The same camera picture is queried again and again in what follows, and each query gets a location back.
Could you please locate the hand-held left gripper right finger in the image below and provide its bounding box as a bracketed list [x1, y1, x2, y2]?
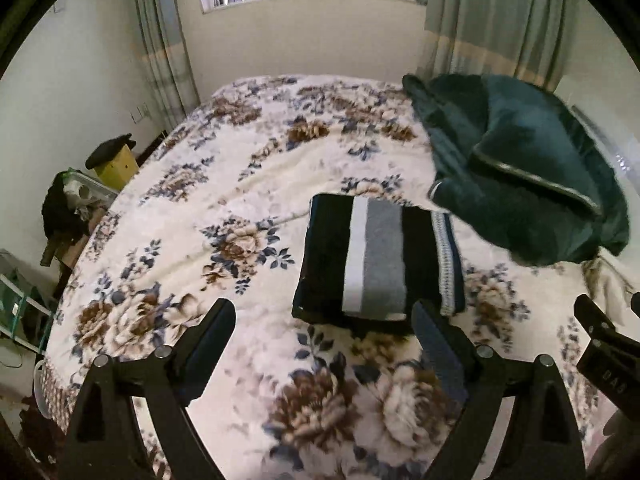
[411, 299, 587, 480]

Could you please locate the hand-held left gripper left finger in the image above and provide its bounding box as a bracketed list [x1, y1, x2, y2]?
[57, 297, 237, 480]

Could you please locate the striped knit sweater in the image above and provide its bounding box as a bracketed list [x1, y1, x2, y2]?
[291, 193, 467, 323]

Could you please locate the cream crumpled cloth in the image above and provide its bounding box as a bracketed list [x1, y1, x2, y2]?
[582, 252, 640, 311]

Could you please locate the dark green jacket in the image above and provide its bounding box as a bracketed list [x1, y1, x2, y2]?
[402, 74, 631, 266]

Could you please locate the floral bed blanket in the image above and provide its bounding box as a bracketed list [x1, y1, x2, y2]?
[32, 74, 640, 480]

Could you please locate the clear plastic storage box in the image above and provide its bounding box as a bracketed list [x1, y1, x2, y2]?
[62, 167, 118, 211]

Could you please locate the teal velvet pillow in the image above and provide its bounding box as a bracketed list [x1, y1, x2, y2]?
[467, 76, 606, 217]

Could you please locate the yellow box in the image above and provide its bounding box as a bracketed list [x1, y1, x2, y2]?
[97, 146, 140, 192]

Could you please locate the black cap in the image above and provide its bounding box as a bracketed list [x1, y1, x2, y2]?
[85, 133, 137, 170]

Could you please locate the green striped curtain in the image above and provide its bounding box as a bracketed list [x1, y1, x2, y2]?
[417, 0, 583, 93]
[131, 0, 201, 131]

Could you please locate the green wire rack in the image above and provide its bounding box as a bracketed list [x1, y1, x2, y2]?
[0, 250, 58, 353]

